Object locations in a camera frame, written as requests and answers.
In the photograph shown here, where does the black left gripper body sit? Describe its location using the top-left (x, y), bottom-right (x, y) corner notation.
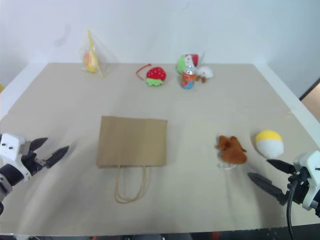
top-left (21, 149), bottom-right (50, 177)

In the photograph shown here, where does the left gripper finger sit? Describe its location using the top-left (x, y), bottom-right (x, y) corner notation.
top-left (44, 145), bottom-right (70, 168)
top-left (29, 137), bottom-right (49, 154)

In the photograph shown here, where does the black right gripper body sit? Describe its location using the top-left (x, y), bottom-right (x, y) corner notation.
top-left (285, 167), bottom-right (313, 205)

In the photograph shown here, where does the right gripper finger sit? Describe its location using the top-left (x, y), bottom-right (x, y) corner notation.
top-left (247, 171), bottom-right (289, 207)
top-left (265, 158), bottom-right (299, 174)

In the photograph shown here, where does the yellow and white plush ball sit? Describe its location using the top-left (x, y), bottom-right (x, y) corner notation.
top-left (255, 129), bottom-right (285, 159)

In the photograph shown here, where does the brown plush dog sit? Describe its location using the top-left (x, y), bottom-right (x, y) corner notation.
top-left (215, 135), bottom-right (249, 172)

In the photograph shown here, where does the brown paper bag with handles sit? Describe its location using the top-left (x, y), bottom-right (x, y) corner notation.
top-left (96, 115), bottom-right (168, 205)

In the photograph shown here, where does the clear plastic bag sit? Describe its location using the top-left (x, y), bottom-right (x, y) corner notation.
top-left (79, 28), bottom-right (111, 79)

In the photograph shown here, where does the yellow orange plush toy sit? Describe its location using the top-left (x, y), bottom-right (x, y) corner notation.
top-left (82, 50), bottom-right (100, 75)

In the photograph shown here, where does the beige table cover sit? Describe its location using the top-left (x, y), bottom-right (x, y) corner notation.
top-left (0, 62), bottom-right (320, 237)

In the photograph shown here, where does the small white plush toy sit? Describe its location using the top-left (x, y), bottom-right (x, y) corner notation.
top-left (195, 65), bottom-right (215, 84)

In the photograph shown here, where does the red strawberry plush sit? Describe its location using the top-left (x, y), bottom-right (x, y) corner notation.
top-left (135, 63), bottom-right (168, 88)

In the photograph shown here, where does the colourful soda can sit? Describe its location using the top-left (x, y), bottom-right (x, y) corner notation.
top-left (180, 65), bottom-right (198, 90)

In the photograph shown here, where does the green red white plush ball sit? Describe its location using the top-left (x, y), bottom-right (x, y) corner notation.
top-left (176, 53), bottom-right (201, 75)

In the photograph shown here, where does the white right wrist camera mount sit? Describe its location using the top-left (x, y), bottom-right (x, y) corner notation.
top-left (292, 149), bottom-right (320, 211)

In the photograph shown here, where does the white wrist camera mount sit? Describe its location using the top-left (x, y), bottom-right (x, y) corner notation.
top-left (0, 133), bottom-right (33, 181)
top-left (292, 149), bottom-right (320, 211)

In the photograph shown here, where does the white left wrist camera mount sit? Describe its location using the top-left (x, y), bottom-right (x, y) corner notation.
top-left (0, 133), bottom-right (33, 181)

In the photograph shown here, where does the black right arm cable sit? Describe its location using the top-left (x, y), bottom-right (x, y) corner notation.
top-left (285, 178), bottom-right (301, 240)

